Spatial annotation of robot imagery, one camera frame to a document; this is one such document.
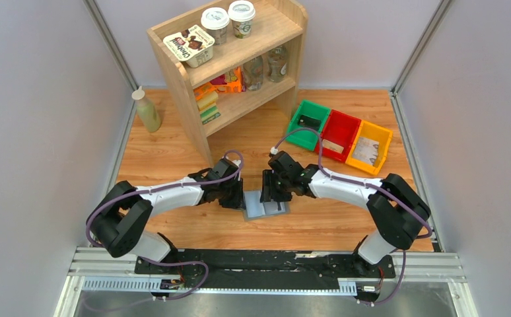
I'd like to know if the left paper coffee cup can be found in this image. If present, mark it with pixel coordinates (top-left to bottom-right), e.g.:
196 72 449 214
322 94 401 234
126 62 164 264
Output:
201 7 230 46

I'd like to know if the yellow plastic bin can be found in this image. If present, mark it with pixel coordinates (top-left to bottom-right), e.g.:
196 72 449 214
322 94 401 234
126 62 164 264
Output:
345 120 393 176

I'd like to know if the tan card in red bin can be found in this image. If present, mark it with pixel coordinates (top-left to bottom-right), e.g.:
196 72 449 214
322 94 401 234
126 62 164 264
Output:
322 139 344 154

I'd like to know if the black card in green bin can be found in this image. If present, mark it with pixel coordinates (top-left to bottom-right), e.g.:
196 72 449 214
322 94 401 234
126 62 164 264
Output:
298 115 322 131

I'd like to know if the Chobani yogurt pack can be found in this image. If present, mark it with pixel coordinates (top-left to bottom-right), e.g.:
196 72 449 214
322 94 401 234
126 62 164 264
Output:
162 24 215 68

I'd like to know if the stacked sponges pack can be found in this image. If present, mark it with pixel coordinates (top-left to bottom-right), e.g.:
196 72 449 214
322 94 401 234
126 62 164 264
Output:
193 83 221 125

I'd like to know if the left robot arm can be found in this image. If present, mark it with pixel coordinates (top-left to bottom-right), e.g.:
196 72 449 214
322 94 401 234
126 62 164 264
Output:
85 157 243 262

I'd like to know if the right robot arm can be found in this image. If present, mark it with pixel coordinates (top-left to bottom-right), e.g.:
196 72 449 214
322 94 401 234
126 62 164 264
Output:
260 149 432 266

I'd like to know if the wooden shelf unit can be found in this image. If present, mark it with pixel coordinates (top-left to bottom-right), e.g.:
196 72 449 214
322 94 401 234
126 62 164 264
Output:
147 1 308 166

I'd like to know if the green plastic bin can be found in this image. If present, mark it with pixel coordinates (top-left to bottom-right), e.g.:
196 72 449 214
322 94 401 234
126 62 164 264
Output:
286 100 331 151

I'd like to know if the left clear glass jar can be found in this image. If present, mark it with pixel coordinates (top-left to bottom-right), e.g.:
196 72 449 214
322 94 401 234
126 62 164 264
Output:
242 56 263 91

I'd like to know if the orange snack package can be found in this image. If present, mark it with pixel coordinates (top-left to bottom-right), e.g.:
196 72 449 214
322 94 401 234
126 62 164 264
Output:
210 67 245 93

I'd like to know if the right paper coffee cup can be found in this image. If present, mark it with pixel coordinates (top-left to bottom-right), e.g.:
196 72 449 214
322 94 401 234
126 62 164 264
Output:
227 1 256 39

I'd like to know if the white credit card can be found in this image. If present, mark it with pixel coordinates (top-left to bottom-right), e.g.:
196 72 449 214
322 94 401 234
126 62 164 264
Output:
351 150 378 166
355 137 380 155

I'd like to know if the clear glass jar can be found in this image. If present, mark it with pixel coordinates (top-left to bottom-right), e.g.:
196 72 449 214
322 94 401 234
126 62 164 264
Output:
267 44 289 83
242 56 263 91

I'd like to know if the green squeeze bottle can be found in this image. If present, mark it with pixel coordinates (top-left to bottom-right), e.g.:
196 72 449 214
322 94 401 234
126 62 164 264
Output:
131 86 162 133

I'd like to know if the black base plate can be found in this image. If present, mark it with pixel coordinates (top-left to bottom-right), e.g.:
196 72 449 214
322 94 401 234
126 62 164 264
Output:
135 249 395 290

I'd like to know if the paper coffee cup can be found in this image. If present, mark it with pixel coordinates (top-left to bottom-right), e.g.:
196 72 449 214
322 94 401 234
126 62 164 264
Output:
201 7 230 46
227 1 256 39

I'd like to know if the red plastic bin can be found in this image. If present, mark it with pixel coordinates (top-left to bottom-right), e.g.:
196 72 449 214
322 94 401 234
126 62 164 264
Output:
320 110 362 163

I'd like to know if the right clear glass jar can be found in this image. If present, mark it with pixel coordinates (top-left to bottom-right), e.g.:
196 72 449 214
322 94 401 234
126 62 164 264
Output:
267 44 289 83

